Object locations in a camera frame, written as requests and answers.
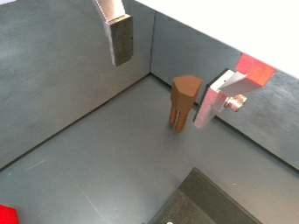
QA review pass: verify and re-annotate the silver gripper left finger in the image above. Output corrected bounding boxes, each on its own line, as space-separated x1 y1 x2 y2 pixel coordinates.
92 0 134 67

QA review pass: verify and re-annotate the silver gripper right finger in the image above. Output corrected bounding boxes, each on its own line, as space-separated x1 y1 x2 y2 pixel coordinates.
194 53 277 129

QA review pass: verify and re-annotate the red shape board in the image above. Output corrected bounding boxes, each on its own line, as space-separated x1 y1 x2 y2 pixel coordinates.
0 205 19 224

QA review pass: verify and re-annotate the black curved stand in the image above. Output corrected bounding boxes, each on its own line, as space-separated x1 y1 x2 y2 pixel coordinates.
148 168 263 224

